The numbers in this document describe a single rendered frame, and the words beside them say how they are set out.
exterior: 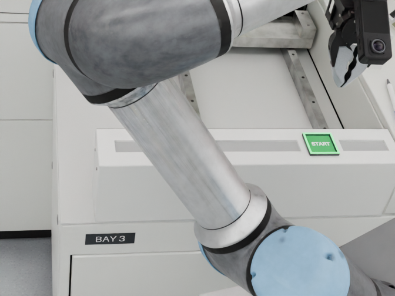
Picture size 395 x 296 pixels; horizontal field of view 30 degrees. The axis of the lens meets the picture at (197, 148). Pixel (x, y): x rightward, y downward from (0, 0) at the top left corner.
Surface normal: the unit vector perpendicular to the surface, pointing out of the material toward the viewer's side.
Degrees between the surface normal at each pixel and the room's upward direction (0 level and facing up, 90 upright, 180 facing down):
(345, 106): 90
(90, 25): 60
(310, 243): 42
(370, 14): 32
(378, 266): 46
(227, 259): 100
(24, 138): 90
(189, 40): 75
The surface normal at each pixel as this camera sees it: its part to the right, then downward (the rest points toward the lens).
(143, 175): 0.16, 0.68
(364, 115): -0.98, 0.00
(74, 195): 0.14, -0.73
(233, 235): -0.22, -0.10
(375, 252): -0.61, -0.53
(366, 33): 0.18, -0.25
